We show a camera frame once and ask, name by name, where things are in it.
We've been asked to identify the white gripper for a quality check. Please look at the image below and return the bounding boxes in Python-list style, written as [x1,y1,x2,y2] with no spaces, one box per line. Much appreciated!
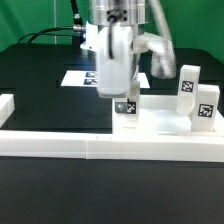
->
[96,25,134,114]

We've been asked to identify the white square table top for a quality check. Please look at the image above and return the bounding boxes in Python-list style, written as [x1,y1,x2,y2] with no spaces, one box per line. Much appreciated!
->
[112,95,224,137]

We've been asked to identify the white sheet with AprilTags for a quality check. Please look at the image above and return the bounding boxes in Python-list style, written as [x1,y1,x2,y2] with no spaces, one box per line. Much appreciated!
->
[60,70,150,89]

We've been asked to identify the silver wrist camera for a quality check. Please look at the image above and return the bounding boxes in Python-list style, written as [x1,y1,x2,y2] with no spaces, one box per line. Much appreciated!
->
[145,33,176,79]

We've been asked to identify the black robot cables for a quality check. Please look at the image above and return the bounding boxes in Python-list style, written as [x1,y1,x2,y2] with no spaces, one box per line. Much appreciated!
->
[17,0,88,45]

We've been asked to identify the white U-shaped fence wall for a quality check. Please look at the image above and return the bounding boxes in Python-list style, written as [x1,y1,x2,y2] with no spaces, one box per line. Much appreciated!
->
[0,93,224,163]

